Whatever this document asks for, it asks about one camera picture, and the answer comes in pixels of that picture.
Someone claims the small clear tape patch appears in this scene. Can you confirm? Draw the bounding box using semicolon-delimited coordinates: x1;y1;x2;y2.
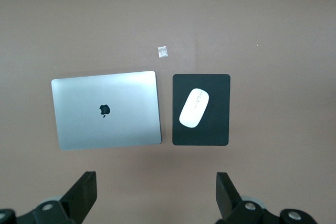
157;46;169;59

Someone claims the grey closed laptop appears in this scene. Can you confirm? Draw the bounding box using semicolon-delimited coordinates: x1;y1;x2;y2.
50;70;162;151

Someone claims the black mouse pad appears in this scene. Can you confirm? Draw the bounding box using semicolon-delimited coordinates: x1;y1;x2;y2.
172;73;231;146

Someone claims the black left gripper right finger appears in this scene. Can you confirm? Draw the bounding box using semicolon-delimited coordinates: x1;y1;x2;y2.
216;172;282;224

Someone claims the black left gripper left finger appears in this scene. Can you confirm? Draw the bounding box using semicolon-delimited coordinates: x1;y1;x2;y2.
17;170;98;224

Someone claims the white computer mouse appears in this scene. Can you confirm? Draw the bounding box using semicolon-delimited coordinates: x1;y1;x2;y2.
178;88;210;129

